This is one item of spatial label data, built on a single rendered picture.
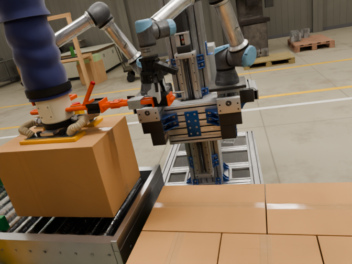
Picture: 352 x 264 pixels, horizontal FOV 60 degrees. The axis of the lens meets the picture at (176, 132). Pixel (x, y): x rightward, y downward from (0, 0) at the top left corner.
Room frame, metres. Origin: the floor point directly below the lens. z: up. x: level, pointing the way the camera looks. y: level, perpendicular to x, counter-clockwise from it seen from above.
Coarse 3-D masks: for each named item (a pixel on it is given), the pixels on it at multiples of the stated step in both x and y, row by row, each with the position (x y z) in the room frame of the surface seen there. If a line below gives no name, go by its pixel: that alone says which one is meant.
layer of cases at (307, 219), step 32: (160, 192) 1.54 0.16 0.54; (192, 192) 1.47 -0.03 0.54; (224, 192) 1.41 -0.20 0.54; (256, 192) 1.36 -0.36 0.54; (288, 192) 1.30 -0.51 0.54; (320, 192) 1.26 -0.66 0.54; (160, 224) 1.25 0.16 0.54; (192, 224) 1.20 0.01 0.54; (224, 224) 1.16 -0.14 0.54; (256, 224) 1.12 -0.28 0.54; (288, 224) 1.08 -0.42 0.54; (320, 224) 1.04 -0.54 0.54; (160, 256) 1.03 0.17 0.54; (192, 256) 1.00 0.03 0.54; (224, 256) 0.96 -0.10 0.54; (256, 256) 0.93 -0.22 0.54; (288, 256) 0.90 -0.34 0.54; (320, 256) 0.87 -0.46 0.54
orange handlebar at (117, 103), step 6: (72, 96) 1.78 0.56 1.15; (174, 96) 1.36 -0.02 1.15; (108, 102) 1.48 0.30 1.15; (114, 102) 1.43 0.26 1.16; (120, 102) 1.42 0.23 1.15; (126, 102) 1.41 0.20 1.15; (144, 102) 1.37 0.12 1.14; (150, 102) 1.36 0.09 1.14; (66, 108) 1.51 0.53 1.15; (72, 108) 1.50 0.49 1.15; (78, 108) 1.49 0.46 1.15; (84, 108) 1.48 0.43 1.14; (36, 114) 1.58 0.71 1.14
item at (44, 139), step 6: (36, 132) 1.50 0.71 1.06; (60, 132) 1.44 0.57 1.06; (66, 132) 1.48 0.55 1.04; (78, 132) 1.45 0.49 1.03; (84, 132) 1.46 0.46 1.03; (30, 138) 1.49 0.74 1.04; (36, 138) 1.47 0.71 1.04; (42, 138) 1.45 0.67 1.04; (48, 138) 1.44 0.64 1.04; (54, 138) 1.43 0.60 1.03; (60, 138) 1.42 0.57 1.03; (66, 138) 1.40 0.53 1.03; (72, 138) 1.38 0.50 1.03; (78, 138) 1.40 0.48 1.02; (24, 144) 1.48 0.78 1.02; (30, 144) 1.46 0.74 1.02
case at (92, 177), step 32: (32, 128) 1.75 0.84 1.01; (96, 128) 1.52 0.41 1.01; (0, 160) 1.44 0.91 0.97; (32, 160) 1.38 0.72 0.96; (64, 160) 1.33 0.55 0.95; (96, 160) 1.28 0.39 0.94; (128, 160) 1.56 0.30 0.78; (32, 192) 1.41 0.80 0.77; (64, 192) 1.35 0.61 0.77; (96, 192) 1.29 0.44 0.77; (128, 192) 1.47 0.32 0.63
